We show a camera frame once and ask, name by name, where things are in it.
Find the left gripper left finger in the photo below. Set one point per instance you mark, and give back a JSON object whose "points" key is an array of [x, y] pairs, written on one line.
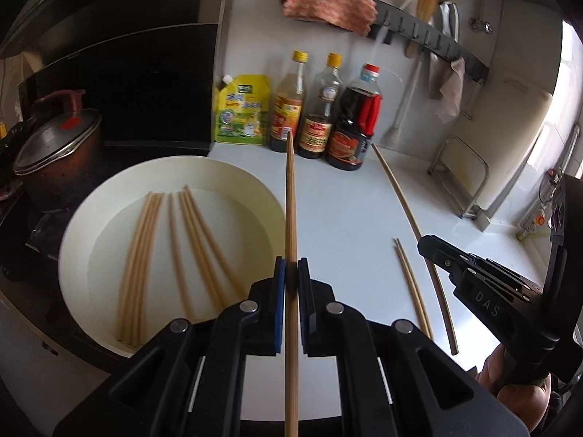
{"points": [[205, 386]]}

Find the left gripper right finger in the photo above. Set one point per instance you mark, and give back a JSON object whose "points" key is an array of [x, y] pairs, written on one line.
{"points": [[363, 350]]}

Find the gripped wooden chopstick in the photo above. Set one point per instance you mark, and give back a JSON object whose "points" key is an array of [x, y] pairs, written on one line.
{"points": [[292, 309]]}

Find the long curved wooden chopstick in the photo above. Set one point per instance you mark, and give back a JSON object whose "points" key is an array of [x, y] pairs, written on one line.
{"points": [[437, 283]]}

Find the person's right hand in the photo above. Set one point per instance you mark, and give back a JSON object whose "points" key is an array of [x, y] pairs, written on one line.
{"points": [[528, 402]]}

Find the wooden chopstick in pile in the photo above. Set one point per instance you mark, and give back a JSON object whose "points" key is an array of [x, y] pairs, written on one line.
{"points": [[143, 261], [222, 260], [199, 250], [418, 303]]}

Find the white plastic basin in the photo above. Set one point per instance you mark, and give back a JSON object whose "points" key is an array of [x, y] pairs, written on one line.
{"points": [[246, 219]]}

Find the steel cutting board rack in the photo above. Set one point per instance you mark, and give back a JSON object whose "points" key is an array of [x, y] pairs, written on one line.
{"points": [[462, 174]]}

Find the white cutting board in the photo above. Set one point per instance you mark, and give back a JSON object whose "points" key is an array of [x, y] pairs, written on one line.
{"points": [[506, 119]]}

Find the black gas stove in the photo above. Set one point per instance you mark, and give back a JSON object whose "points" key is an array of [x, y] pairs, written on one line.
{"points": [[30, 245]]}

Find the brown cooking pot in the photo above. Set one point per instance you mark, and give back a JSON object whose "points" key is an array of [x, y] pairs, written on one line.
{"points": [[51, 187]]}

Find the white hanging brush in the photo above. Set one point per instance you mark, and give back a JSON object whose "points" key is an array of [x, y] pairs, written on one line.
{"points": [[390, 138]]}

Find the beige hanging rag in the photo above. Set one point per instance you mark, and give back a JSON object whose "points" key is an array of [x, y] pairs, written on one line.
{"points": [[446, 81]]}

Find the yellow cap soy bottle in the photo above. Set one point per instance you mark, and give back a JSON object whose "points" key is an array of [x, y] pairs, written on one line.
{"points": [[316, 125]]}

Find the yellow green seasoning pouch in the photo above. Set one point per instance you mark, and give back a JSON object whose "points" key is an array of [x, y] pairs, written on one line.
{"points": [[242, 109]]}

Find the yellow cap vinegar bottle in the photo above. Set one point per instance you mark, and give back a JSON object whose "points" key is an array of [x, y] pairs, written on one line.
{"points": [[288, 103]]}

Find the steel pot lid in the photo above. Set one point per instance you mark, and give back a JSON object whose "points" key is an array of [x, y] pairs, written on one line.
{"points": [[55, 140]]}

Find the pink dish cloth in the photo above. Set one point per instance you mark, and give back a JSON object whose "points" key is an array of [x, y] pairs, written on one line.
{"points": [[356, 16]]}

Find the large red handle soy bottle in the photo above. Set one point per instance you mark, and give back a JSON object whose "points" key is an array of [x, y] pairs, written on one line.
{"points": [[355, 121]]}

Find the black wall hook rail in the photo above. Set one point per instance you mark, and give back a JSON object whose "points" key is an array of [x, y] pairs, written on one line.
{"points": [[400, 23]]}

